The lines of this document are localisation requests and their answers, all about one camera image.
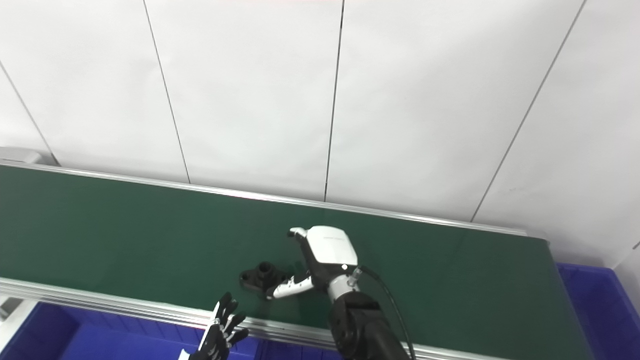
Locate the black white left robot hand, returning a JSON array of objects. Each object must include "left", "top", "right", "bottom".
[{"left": 179, "top": 292, "right": 249, "bottom": 360}]

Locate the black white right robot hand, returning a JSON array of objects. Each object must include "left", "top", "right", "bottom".
[{"left": 266, "top": 226, "right": 363, "bottom": 301}]

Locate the black flanged plastic part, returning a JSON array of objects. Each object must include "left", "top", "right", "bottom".
[{"left": 239, "top": 261, "right": 292, "bottom": 297}]

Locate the grey conveyor end housing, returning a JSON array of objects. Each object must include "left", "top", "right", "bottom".
[{"left": 0, "top": 146, "right": 56, "bottom": 167}]

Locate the long blue plastic bin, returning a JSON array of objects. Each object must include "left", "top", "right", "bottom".
[{"left": 556, "top": 262, "right": 640, "bottom": 360}]

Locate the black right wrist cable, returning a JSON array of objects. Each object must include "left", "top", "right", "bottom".
[{"left": 359, "top": 265, "right": 417, "bottom": 360}]

